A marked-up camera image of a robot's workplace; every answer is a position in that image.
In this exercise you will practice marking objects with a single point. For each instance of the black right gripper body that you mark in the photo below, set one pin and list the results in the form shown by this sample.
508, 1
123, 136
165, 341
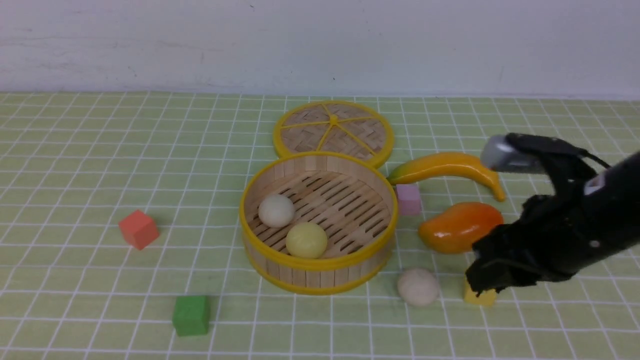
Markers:
543, 244

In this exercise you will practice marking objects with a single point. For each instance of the yellow steamed bun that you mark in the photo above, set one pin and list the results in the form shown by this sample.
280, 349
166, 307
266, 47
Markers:
306, 240

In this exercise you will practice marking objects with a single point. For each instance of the white steamed bun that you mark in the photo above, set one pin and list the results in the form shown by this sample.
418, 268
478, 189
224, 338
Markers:
276, 211

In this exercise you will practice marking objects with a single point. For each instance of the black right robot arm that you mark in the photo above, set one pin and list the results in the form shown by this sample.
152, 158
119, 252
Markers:
590, 217

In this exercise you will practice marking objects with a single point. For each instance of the bamboo steamer tray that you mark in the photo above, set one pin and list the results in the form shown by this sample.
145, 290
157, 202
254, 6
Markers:
350, 200

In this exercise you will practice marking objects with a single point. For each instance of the bamboo steamer lid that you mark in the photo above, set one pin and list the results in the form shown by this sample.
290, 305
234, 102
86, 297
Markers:
335, 126

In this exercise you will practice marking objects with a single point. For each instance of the yellow foam block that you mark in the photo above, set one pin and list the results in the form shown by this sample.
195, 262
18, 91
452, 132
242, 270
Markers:
484, 298

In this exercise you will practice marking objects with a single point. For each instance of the orange toy mango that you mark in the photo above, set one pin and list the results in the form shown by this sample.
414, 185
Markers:
454, 231

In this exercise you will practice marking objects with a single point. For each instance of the yellow toy banana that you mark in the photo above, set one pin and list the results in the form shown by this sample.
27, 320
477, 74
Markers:
455, 164

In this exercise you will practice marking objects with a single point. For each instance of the beige steamed bun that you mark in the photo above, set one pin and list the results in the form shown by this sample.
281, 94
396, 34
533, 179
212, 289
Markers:
418, 287

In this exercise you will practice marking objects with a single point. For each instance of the pink foam cube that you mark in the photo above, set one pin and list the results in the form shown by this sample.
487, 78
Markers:
409, 199

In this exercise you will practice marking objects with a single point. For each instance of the green foam cube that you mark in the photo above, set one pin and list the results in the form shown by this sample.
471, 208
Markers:
191, 315

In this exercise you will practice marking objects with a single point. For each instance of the red foam cube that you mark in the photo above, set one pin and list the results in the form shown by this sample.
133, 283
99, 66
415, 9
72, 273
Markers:
138, 229

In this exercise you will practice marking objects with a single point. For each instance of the green checkered tablecloth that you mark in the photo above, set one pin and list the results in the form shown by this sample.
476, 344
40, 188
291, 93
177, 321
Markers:
75, 164

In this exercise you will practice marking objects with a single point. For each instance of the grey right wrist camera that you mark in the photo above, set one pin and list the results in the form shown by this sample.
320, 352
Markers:
521, 153

